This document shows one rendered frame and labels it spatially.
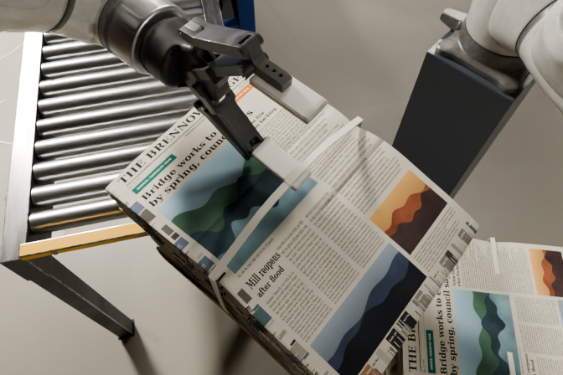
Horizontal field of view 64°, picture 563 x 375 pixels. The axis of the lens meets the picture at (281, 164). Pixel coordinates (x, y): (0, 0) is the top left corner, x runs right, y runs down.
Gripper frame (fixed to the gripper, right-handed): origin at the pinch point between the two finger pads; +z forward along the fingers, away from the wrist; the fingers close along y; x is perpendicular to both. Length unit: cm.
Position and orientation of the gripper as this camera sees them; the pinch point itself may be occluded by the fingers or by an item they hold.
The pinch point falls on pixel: (302, 144)
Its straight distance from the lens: 47.1
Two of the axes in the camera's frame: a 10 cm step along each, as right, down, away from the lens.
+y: -0.5, 4.7, 8.8
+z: 7.7, 5.8, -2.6
